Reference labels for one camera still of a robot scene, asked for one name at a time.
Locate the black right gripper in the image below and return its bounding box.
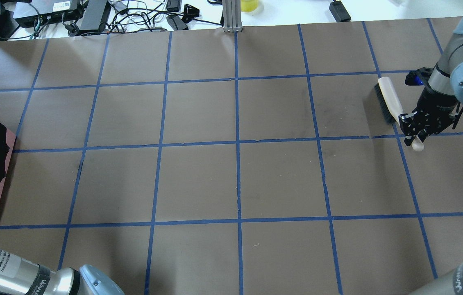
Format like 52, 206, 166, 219
398, 92, 461, 146

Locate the beige hand brush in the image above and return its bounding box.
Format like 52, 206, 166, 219
374, 77, 424, 152

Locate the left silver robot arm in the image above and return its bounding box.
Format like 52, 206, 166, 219
0, 249, 124, 295

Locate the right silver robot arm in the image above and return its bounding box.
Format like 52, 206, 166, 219
398, 17, 463, 295

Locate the small black power brick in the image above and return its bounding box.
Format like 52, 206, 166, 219
329, 0, 351, 23

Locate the yellow tape roll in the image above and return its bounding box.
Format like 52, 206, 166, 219
240, 0, 260, 12

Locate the black power adapter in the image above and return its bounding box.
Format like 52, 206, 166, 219
79, 0, 111, 35

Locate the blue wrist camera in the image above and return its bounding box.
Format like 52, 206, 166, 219
404, 67, 433, 86

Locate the aluminium frame post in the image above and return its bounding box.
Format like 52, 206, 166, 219
222, 0, 243, 32

